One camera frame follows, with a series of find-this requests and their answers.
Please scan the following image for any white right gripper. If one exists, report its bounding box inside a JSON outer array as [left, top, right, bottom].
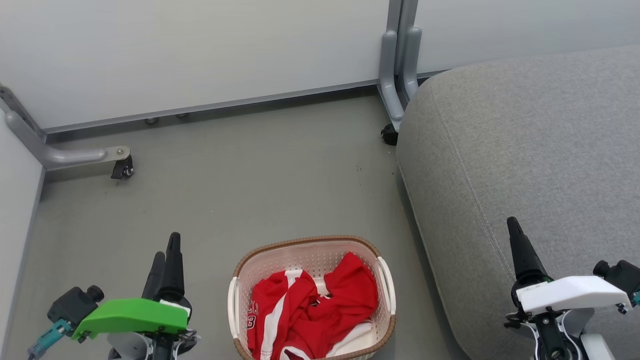
[[504, 216, 633, 360]]

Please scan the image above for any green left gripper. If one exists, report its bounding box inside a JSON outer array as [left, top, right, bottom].
[[71, 232, 201, 360]]

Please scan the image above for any red and white jersey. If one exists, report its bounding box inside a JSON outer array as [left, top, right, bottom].
[[246, 251, 379, 360]]

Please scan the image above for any grey fabric sofa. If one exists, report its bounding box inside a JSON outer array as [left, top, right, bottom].
[[396, 44, 640, 360]]

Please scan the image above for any black caster wheel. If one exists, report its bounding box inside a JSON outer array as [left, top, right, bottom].
[[380, 123, 400, 147], [110, 155, 135, 180]]

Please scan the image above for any white brown-rimmed laundry basket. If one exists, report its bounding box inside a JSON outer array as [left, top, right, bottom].
[[227, 235, 397, 360]]

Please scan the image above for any long grey partition foot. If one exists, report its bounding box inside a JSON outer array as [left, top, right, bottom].
[[4, 110, 132, 171]]

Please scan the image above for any curved grey partition foot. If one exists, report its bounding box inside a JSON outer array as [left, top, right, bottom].
[[402, 26, 423, 102], [378, 30, 407, 133]]

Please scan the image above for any teal cable connector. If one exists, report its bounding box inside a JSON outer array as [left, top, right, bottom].
[[27, 319, 73, 360]]

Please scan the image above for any grey partition post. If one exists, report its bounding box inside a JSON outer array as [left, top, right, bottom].
[[386, 0, 420, 77]]

